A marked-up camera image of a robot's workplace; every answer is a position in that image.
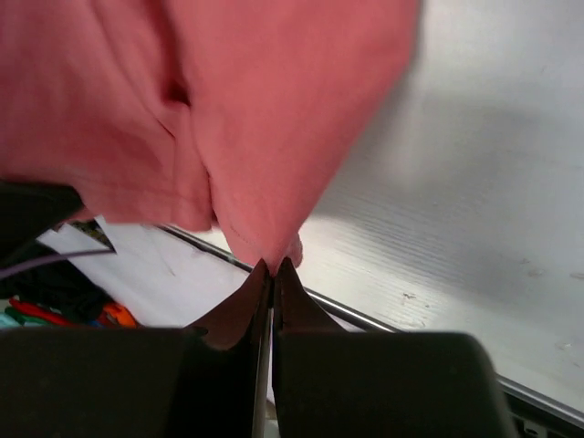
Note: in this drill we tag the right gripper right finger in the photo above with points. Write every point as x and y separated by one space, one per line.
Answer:
332 382

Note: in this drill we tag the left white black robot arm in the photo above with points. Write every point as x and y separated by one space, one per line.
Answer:
30 209

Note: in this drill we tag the dusty red t shirt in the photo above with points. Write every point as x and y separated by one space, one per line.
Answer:
201 114

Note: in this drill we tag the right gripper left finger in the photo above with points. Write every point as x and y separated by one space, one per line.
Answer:
205 380

